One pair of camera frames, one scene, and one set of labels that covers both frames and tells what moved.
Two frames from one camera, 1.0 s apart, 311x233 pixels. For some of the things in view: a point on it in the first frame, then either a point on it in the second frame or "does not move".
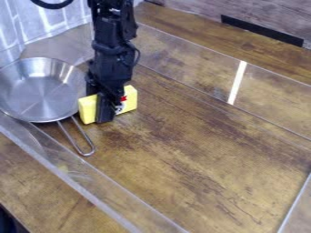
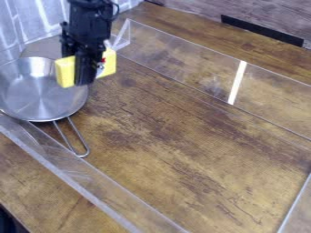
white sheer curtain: (27, 22) does not move
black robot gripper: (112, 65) → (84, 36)
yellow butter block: (87, 104) → (64, 67)
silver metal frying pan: (40, 91) does not move
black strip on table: (262, 31) does not move
